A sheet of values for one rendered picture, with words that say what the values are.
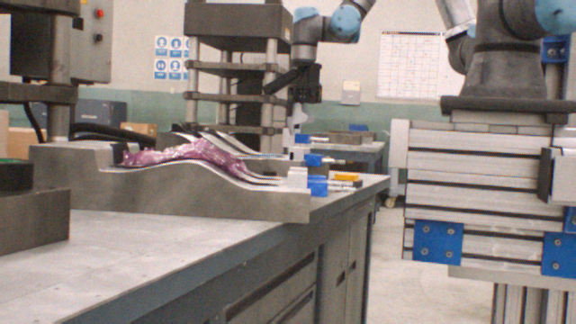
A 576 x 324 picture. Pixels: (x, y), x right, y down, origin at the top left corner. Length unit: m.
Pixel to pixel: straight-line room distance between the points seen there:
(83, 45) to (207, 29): 3.52
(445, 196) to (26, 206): 0.69
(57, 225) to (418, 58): 7.17
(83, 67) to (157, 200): 1.05
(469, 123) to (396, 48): 6.76
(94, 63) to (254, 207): 1.18
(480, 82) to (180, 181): 0.57
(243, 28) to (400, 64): 2.97
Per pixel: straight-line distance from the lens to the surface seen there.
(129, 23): 8.81
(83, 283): 0.65
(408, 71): 7.79
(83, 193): 1.10
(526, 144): 1.09
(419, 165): 1.08
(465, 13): 1.76
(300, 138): 1.67
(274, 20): 5.34
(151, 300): 0.67
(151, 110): 8.55
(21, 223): 0.79
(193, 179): 1.04
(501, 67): 1.10
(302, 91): 1.67
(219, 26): 5.47
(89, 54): 2.07
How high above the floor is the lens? 0.98
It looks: 4 degrees down
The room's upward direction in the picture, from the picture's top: 3 degrees clockwise
